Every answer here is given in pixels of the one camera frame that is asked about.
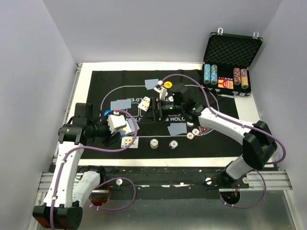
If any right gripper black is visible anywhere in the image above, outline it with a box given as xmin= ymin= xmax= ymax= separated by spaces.
xmin=139 ymin=97 xmax=184 ymax=125

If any blue yellow card box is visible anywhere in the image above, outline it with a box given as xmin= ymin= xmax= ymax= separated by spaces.
xmin=119 ymin=118 xmax=135 ymax=137

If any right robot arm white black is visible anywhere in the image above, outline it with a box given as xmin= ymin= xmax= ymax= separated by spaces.
xmin=141 ymin=83 xmax=277 ymax=188

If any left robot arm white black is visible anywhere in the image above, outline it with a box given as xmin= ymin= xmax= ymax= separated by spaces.
xmin=33 ymin=103 xmax=126 ymax=230

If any black poker felt mat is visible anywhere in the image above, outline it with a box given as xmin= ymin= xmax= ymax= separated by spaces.
xmin=82 ymin=70 xmax=242 ymax=159

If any grey white chip stack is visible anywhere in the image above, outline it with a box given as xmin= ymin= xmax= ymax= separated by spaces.
xmin=150 ymin=138 xmax=159 ymax=149

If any yellow dealer button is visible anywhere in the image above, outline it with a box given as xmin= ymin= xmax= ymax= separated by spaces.
xmin=163 ymin=81 xmax=173 ymax=89

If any blue white chip stack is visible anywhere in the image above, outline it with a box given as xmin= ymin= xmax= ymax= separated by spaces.
xmin=169 ymin=140 xmax=178 ymax=149

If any red triangle mat logo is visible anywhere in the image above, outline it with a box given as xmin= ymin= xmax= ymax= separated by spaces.
xmin=199 ymin=126 xmax=211 ymax=136

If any light blue chip row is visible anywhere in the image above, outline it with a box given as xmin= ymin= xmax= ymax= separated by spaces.
xmin=203 ymin=64 xmax=211 ymax=84

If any teal chip row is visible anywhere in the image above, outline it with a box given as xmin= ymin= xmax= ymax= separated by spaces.
xmin=211 ymin=64 xmax=218 ymax=85

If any red card deck in case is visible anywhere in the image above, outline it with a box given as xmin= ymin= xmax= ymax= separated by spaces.
xmin=218 ymin=77 xmax=234 ymax=90

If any black aluminium chip case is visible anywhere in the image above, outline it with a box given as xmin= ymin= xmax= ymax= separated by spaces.
xmin=201 ymin=28 xmax=263 ymax=96

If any red chip row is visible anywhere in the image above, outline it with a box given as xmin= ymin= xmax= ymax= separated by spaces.
xmin=233 ymin=68 xmax=241 ymax=85

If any purple yellow chip row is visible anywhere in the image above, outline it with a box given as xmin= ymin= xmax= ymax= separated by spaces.
xmin=240 ymin=69 xmax=248 ymax=89

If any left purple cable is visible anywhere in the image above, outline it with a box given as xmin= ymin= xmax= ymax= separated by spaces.
xmin=49 ymin=109 xmax=139 ymax=230

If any purple cable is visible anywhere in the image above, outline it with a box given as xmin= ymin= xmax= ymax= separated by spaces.
xmin=49 ymin=109 xmax=139 ymax=230
xmin=158 ymin=73 xmax=286 ymax=208

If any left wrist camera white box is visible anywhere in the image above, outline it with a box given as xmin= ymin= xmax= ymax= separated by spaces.
xmin=107 ymin=115 xmax=127 ymax=134

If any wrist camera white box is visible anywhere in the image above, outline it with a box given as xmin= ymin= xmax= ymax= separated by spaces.
xmin=154 ymin=84 xmax=168 ymax=101
xmin=107 ymin=115 xmax=127 ymax=134

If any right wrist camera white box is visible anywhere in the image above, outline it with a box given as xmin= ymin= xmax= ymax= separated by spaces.
xmin=154 ymin=84 xmax=168 ymax=101

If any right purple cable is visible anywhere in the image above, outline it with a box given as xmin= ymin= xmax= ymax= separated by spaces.
xmin=158 ymin=73 xmax=286 ymax=208

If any aluminium mounting rail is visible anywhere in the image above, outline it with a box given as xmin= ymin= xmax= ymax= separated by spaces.
xmin=37 ymin=171 xmax=293 ymax=193

